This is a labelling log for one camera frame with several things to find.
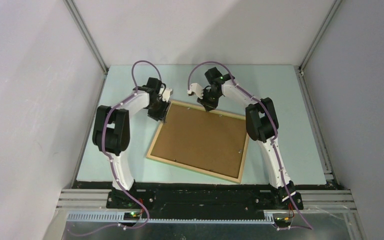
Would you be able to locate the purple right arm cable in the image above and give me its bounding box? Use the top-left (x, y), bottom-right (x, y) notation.
top-left (187, 61), bottom-right (314, 232)

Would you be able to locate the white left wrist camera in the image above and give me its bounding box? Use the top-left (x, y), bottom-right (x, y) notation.
top-left (160, 88), bottom-right (173, 102)

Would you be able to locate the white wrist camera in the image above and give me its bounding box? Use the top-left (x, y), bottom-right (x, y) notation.
top-left (187, 83), bottom-right (204, 100)
top-left (160, 88), bottom-right (173, 102)

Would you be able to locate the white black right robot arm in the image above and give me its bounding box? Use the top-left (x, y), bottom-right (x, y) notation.
top-left (190, 67), bottom-right (296, 209)

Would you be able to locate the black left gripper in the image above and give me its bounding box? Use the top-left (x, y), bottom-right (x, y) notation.
top-left (147, 97), bottom-right (171, 124)

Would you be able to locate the aluminium corner post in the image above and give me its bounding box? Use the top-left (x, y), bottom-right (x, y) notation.
top-left (298, 0), bottom-right (343, 72)
top-left (63, 0), bottom-right (109, 75)

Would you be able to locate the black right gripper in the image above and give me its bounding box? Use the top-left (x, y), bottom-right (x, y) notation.
top-left (196, 89), bottom-right (221, 112)

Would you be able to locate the left aluminium corner post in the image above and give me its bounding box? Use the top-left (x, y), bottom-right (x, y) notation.
top-left (63, 0), bottom-right (109, 75)

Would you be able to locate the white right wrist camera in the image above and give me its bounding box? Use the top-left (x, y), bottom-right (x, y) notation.
top-left (187, 83), bottom-right (204, 100)

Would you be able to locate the brown cardboard backing board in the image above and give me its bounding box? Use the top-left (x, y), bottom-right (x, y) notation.
top-left (149, 104), bottom-right (248, 179)

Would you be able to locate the aluminium front rail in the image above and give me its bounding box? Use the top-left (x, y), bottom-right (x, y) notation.
top-left (56, 189), bottom-right (357, 214)

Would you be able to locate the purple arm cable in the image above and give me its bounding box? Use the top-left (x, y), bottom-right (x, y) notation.
top-left (66, 60), bottom-right (163, 238)
top-left (187, 61), bottom-right (314, 232)

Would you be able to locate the right aluminium corner post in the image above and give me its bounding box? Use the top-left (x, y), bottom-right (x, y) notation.
top-left (298, 0), bottom-right (343, 72)

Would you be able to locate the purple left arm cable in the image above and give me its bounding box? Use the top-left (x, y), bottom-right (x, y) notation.
top-left (66, 60), bottom-right (163, 238)

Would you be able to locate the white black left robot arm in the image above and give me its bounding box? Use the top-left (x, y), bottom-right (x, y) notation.
top-left (92, 77), bottom-right (172, 208)

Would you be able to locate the grey slotted cable duct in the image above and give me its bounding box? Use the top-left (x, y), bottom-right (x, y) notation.
top-left (66, 211), bottom-right (275, 225)

